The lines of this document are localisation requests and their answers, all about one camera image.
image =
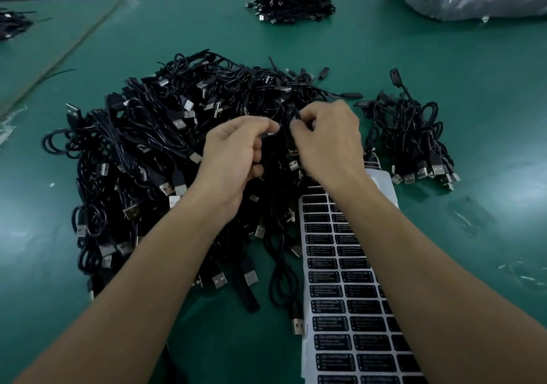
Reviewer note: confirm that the person's left hand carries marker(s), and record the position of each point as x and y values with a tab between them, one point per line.
224	161

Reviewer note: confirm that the person's right hand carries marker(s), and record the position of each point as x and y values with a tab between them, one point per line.
333	144

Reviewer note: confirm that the person's left thumb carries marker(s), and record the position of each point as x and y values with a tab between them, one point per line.
256	125

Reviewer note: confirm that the person's right thumb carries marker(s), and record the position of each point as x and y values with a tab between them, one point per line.
303	130

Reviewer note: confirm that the person's right forearm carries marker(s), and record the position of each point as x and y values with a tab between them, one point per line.
436	294

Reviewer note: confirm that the person's left forearm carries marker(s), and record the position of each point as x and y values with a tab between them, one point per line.
128	294

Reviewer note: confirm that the sheet of black label stickers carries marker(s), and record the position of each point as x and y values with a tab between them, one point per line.
342	277

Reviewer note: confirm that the clear plastic wrapper scrap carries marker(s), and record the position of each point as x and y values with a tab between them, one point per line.
470	215

